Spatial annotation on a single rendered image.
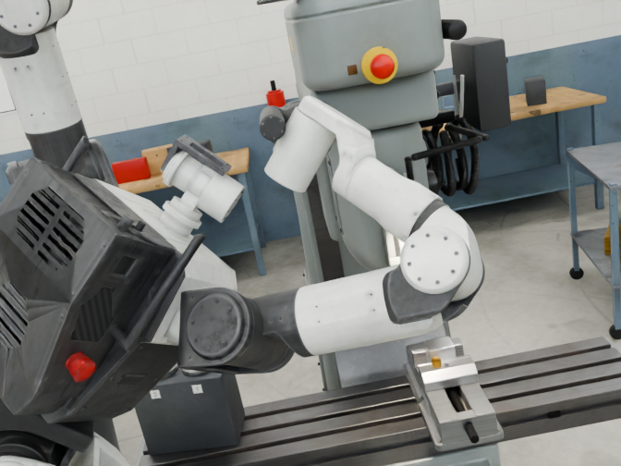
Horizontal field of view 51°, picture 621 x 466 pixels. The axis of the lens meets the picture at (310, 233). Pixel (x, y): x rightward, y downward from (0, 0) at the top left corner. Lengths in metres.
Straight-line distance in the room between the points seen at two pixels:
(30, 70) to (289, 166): 0.42
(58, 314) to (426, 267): 0.44
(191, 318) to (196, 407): 0.76
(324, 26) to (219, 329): 0.56
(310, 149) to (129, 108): 4.87
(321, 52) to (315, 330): 0.52
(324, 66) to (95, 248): 0.53
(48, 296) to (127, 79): 4.88
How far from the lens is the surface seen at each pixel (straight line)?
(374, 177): 0.82
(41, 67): 1.07
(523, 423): 1.63
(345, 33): 1.15
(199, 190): 0.98
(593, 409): 1.68
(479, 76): 1.64
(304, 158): 0.88
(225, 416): 1.58
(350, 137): 0.84
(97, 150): 1.12
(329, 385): 2.07
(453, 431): 1.47
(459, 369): 1.55
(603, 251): 4.01
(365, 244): 1.36
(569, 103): 5.28
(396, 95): 1.26
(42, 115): 1.09
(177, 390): 1.57
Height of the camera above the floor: 1.87
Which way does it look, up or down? 19 degrees down
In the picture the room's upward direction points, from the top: 11 degrees counter-clockwise
